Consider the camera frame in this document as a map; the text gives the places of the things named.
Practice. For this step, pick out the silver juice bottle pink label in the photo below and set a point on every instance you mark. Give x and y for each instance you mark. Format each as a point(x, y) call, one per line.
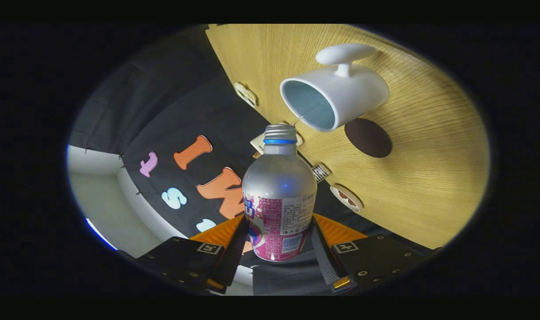
point(279, 182)

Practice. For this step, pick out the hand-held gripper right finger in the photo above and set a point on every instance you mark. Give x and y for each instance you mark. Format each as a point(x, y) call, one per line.
point(325, 262)

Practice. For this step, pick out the dark brown round coaster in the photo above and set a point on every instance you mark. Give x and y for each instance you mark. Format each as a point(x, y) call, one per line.
point(370, 140)

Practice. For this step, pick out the white round plate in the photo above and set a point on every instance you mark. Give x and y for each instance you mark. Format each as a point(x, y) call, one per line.
point(356, 205)

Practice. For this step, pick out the white cup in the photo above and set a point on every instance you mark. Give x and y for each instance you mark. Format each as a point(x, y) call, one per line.
point(354, 93)

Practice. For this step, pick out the white toaster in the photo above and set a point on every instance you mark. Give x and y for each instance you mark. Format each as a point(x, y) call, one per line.
point(257, 144)

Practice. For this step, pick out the wooden table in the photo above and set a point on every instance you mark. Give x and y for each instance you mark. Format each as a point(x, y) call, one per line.
point(430, 178)

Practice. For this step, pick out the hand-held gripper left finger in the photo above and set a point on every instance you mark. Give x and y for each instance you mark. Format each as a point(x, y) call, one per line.
point(234, 258)

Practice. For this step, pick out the red meat slices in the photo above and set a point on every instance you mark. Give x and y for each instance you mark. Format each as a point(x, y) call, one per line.
point(346, 198)

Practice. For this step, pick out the white compartment sauce tray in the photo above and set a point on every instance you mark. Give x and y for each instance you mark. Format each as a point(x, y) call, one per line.
point(245, 94)

